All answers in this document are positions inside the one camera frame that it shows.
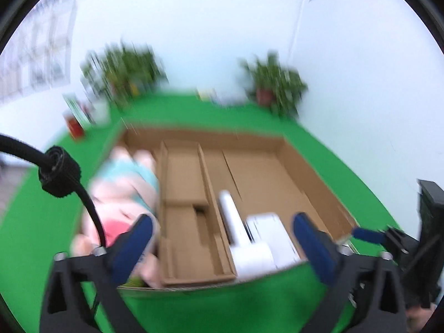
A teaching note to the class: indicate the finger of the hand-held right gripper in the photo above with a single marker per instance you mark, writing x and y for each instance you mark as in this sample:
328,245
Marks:
367,235

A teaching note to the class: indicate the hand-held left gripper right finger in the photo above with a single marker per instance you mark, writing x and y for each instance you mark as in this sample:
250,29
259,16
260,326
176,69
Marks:
312,249

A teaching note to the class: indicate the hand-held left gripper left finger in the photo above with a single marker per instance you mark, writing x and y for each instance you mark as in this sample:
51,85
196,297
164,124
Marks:
133,249

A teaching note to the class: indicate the white handheld vacuum cleaner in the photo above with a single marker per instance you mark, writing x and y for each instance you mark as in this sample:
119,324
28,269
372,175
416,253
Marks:
263,242

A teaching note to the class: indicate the pink pig plush toy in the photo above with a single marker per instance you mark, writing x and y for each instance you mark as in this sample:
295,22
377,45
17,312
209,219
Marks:
118,187

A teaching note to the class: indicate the large cardboard box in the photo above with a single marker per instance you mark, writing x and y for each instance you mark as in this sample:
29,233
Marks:
263,166

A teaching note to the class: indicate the person's right hand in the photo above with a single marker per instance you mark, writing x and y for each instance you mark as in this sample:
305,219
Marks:
418,319

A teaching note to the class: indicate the red can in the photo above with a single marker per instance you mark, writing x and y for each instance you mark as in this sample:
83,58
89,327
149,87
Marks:
74,126

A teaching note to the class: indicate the white cup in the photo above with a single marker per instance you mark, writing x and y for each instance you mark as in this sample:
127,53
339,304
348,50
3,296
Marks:
101,111

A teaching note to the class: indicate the green potted plant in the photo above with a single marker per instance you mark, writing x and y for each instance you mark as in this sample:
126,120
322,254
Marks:
128,66
277,83

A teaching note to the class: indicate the small white item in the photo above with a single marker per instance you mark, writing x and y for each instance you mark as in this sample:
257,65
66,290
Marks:
222,97

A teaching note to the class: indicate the group of framed wall posters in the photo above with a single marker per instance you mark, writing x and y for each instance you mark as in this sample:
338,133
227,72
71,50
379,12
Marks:
45,59

